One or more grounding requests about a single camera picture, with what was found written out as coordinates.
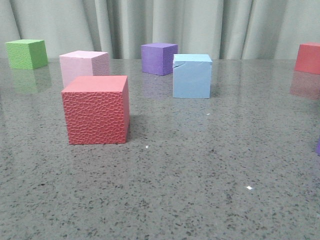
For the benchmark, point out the grey-green curtain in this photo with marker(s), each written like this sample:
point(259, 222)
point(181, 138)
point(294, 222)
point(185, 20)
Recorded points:
point(223, 29)

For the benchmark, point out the light blue foam cube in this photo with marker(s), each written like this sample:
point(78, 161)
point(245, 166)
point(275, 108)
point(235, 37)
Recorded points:
point(192, 75)

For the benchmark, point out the red textured foam cube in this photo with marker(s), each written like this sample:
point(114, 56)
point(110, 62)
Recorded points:
point(96, 109)

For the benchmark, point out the pink foam cube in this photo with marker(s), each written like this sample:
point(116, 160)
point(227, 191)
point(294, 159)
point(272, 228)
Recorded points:
point(83, 63)

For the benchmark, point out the green foam cube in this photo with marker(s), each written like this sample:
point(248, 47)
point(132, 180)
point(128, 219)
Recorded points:
point(26, 54)

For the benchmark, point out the purple cube at right edge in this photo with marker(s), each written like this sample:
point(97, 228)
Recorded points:
point(317, 150)

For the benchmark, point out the red foam cube far right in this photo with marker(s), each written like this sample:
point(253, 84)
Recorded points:
point(308, 58)

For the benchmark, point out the purple foam cube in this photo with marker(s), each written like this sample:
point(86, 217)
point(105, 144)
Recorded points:
point(157, 58)

